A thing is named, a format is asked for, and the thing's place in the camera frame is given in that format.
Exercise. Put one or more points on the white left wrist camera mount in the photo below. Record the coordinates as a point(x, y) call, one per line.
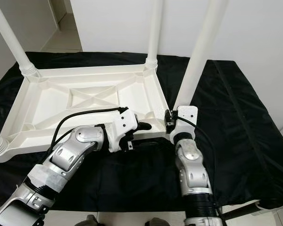
point(125, 121)

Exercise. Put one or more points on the grey left robot foot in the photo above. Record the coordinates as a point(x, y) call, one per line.
point(95, 221)

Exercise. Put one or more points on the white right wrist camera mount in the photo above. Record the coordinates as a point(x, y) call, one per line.
point(187, 114)

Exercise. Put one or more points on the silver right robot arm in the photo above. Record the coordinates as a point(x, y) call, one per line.
point(193, 169)

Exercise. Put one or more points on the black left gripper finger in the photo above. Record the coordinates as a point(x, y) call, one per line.
point(144, 125)

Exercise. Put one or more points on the black fabric table cover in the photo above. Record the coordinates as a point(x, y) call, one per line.
point(245, 155)

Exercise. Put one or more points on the white plastic children table top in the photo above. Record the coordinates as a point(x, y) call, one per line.
point(52, 108)

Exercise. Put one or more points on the black metal bar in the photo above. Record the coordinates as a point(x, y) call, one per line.
point(240, 212)

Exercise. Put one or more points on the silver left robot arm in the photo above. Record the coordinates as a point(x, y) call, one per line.
point(75, 150)

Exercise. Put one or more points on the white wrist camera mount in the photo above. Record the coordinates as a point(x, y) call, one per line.
point(125, 121)
point(187, 114)

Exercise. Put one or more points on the grey right robot foot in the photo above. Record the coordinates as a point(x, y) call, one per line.
point(156, 222)

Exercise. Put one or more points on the grey robot foot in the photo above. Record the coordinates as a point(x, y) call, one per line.
point(95, 221)
point(156, 222)

